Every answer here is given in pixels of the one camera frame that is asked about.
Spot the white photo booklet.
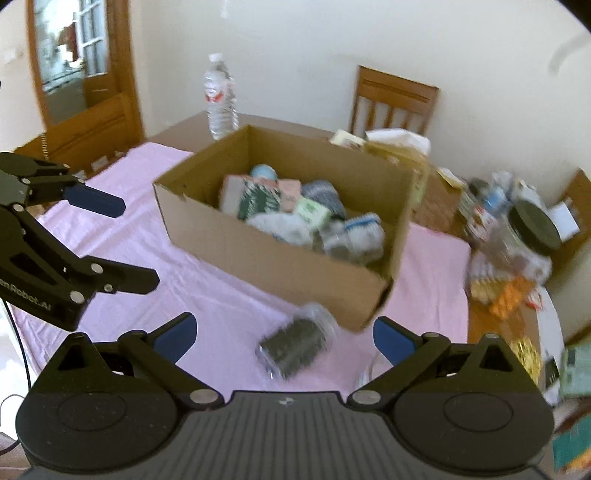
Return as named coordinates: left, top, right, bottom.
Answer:
left=329, top=129, right=366, bottom=151

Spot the brown cardboard box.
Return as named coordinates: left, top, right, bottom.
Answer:
left=154, top=126, right=415, bottom=332

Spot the yellow crochet coaster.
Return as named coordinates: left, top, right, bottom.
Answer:
left=509, top=336, right=542, bottom=384

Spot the pink tablecloth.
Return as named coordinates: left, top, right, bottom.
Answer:
left=8, top=140, right=472, bottom=398

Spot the grey blue knitted sock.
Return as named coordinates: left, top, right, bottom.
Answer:
left=301, top=180, right=348, bottom=220

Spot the teal packet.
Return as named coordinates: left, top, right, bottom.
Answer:
left=559, top=343, right=591, bottom=399

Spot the wooden chair by wall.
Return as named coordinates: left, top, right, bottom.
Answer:
left=349, top=65, right=440, bottom=135

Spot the light blue round toy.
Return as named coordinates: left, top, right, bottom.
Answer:
left=249, top=164, right=277, bottom=181

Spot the tissue box with tissue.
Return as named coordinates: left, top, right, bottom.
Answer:
left=363, top=128, right=432, bottom=178

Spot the black cable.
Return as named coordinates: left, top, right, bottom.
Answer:
left=0, top=294, right=36, bottom=453

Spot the clear plastic water bottle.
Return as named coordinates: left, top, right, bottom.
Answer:
left=204, top=53, right=239, bottom=140

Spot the small white paper box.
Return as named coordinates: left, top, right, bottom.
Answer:
left=277, top=179, right=301, bottom=213

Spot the white plastic bottle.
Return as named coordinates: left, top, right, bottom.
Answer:
left=218, top=175, right=281, bottom=221

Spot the clear jar of dark tea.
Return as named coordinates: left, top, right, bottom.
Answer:
left=256, top=303, right=339, bottom=380

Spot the wooden glass door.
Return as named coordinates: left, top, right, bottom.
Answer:
left=26, top=1, right=144, bottom=164

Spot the white blue knitted sock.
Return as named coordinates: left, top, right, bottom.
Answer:
left=246, top=212, right=314, bottom=249

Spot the large black-lid plastic jar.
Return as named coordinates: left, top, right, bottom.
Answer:
left=482, top=200, right=561, bottom=284

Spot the green white tissue pack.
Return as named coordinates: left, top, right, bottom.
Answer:
left=294, top=197, right=332, bottom=231

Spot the orange pill blister pack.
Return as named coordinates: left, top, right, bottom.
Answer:
left=489, top=276, right=536, bottom=320

